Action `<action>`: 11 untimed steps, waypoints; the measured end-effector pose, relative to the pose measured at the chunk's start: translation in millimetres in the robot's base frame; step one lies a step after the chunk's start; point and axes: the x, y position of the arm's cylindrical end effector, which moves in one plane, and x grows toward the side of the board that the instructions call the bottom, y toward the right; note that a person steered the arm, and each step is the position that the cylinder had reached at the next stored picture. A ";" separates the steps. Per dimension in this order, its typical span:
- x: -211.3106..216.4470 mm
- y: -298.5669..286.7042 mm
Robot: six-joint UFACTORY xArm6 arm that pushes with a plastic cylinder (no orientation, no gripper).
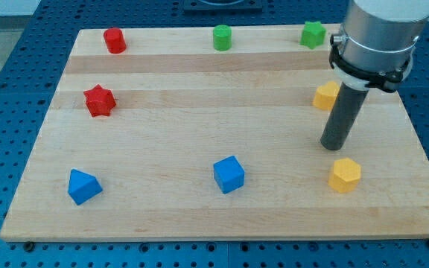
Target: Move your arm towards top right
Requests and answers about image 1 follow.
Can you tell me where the blue cube block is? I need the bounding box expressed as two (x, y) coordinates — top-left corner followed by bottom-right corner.
(213, 156), (245, 194)

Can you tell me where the blue triangle block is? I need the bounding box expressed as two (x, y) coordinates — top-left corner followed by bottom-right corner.
(68, 169), (103, 205)

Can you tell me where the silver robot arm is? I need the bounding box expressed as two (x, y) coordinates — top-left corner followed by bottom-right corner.
(329, 0), (429, 92)

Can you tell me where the red star block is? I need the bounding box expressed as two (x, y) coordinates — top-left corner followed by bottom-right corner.
(83, 84), (116, 117)

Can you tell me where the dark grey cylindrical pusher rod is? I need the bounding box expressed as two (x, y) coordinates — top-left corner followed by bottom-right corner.
(320, 83), (369, 150)

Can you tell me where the yellow heart block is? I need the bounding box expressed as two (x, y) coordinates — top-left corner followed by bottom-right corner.
(312, 81), (340, 111)

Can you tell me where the green cylinder block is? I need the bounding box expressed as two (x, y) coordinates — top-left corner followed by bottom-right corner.
(212, 25), (232, 51)

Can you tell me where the green star block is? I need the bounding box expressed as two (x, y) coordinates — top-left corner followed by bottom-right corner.
(299, 21), (326, 49)

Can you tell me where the yellow hexagon block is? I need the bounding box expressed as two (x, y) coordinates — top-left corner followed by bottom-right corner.
(328, 158), (361, 193)

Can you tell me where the red cylinder block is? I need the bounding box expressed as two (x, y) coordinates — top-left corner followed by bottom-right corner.
(103, 28), (127, 54)

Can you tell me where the wooden board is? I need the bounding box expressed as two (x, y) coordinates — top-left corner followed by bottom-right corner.
(0, 25), (429, 242)

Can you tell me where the black cable clamp ring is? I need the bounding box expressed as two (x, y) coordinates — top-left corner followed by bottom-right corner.
(328, 33), (413, 94)

